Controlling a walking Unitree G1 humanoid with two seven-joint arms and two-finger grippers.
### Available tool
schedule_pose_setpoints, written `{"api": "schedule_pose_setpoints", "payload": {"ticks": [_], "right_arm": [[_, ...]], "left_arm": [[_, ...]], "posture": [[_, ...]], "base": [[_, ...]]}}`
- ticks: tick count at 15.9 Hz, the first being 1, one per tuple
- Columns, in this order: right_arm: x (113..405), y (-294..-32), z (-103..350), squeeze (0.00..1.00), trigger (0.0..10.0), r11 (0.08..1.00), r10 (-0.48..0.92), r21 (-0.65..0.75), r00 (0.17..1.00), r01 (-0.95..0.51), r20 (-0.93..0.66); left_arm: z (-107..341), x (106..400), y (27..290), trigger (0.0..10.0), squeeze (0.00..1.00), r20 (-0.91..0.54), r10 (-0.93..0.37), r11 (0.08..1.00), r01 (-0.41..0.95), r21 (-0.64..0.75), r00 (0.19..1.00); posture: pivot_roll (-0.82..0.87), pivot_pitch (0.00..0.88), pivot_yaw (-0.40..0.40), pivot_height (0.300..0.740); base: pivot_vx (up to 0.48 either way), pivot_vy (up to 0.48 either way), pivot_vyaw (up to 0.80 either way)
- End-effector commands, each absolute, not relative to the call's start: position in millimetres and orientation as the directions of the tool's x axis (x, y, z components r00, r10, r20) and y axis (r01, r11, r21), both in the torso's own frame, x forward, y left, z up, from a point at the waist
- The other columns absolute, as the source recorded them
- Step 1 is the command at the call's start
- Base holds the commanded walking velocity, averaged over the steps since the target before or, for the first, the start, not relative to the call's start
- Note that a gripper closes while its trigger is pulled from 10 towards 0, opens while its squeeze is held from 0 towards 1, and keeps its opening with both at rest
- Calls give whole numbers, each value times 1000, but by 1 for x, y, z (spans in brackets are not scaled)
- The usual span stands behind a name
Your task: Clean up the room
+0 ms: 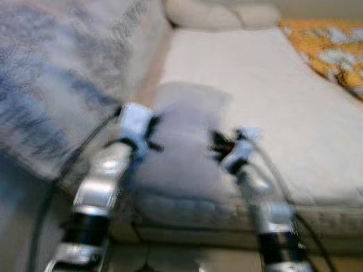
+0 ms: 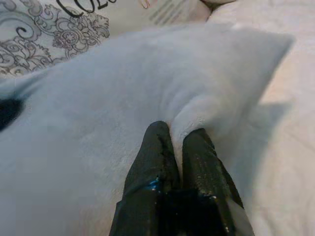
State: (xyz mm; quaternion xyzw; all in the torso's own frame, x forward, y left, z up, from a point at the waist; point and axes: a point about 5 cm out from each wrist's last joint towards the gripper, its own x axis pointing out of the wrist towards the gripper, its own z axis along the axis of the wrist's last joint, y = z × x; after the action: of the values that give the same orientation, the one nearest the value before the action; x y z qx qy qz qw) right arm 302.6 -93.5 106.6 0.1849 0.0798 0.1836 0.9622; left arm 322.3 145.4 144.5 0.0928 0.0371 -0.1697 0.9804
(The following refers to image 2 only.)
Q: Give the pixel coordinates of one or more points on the grey square pillow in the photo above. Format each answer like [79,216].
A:
[110,86]

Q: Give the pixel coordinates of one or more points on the white quilted mattress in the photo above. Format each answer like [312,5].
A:
[283,147]

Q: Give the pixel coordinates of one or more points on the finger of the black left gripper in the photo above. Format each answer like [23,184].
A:
[9,113]

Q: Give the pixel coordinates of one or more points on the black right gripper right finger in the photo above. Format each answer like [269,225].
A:
[201,167]

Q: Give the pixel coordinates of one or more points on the grey ornament patterned quilt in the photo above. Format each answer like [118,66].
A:
[49,37]

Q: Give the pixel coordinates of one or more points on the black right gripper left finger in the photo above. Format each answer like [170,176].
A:
[150,167]

